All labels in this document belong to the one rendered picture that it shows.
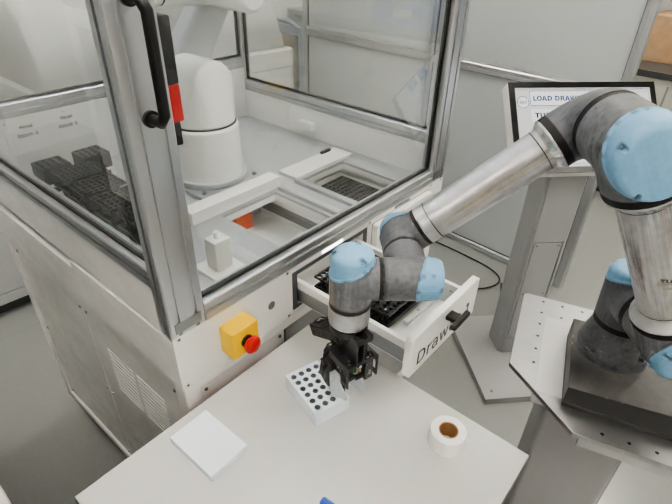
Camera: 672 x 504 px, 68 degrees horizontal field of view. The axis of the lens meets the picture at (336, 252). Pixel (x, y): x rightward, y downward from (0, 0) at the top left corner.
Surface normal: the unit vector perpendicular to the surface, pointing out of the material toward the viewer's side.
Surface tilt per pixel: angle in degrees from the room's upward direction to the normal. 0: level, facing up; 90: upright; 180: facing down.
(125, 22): 90
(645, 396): 3
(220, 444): 0
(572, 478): 90
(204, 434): 0
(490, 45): 90
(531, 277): 90
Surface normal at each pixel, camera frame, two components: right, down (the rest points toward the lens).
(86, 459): 0.03, -0.83
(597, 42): -0.70, 0.38
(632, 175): -0.04, 0.44
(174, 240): 0.76, 0.37
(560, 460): -0.41, 0.50
